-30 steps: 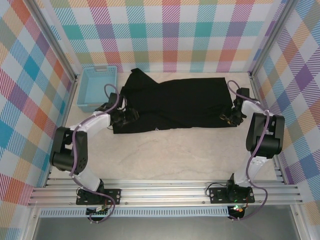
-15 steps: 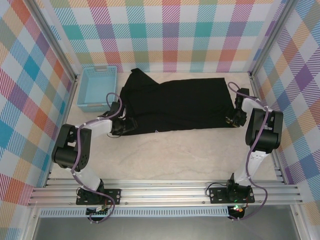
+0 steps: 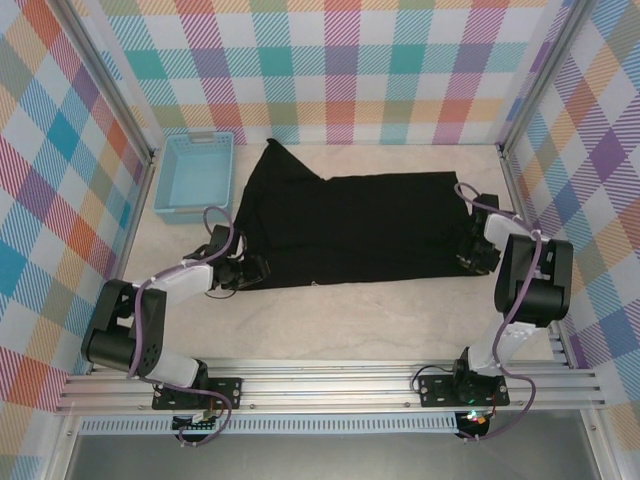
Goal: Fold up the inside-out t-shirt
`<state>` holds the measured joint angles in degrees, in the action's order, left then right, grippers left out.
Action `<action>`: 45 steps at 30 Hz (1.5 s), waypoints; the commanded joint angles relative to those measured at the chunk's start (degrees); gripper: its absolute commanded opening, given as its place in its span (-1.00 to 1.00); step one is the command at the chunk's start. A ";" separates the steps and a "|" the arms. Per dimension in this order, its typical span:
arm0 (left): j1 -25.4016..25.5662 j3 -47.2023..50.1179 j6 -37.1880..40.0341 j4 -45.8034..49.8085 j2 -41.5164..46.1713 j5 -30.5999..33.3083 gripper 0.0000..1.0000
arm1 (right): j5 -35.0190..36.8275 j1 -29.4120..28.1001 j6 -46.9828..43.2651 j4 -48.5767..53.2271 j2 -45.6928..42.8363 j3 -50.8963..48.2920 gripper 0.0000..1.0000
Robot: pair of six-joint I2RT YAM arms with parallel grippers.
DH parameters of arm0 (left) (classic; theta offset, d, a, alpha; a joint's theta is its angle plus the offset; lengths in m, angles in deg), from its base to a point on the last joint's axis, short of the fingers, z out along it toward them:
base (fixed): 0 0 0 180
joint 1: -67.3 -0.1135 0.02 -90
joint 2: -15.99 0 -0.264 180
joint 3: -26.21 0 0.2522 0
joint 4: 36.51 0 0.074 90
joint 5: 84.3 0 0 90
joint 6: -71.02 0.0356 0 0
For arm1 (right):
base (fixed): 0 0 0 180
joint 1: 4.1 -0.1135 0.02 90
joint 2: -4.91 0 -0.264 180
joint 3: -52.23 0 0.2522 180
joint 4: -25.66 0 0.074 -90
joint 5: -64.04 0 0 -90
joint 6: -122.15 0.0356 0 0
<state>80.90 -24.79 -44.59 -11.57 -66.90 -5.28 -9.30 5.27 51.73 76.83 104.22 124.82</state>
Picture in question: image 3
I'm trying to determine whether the black floral print t-shirt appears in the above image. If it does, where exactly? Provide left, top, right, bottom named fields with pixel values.
left=233, top=137, right=479, bottom=291

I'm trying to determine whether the light blue plastic basket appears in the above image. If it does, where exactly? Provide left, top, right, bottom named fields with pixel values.
left=152, top=131, right=237, bottom=225

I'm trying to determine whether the small electronics board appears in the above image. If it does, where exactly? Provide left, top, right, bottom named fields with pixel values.
left=172, top=412, right=220, bottom=435
left=457, top=409, right=492, bottom=430

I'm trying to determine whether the grey metal sheet panel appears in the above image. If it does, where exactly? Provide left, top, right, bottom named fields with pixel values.
left=64, top=432, right=601, bottom=480

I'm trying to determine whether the aluminium side rail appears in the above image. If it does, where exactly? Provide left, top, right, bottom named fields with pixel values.
left=497, top=143, right=576, bottom=369
left=110, top=147, right=162, bottom=287

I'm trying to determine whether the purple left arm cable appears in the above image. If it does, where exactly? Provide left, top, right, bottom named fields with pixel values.
left=127, top=205, right=237, bottom=448

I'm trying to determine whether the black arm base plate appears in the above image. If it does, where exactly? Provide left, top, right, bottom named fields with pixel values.
left=152, top=377, right=244, bottom=412
left=418, top=372, right=510, bottom=407

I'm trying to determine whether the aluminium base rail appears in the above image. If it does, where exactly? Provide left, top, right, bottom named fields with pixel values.
left=54, top=357, right=609, bottom=414

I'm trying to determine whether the white slotted cable duct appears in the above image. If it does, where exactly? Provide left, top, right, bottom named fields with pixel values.
left=79, top=412, right=459, bottom=435

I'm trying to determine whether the aluminium frame post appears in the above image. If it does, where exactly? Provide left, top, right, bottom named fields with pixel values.
left=496, top=0, right=597, bottom=154
left=58, top=0, right=164, bottom=164

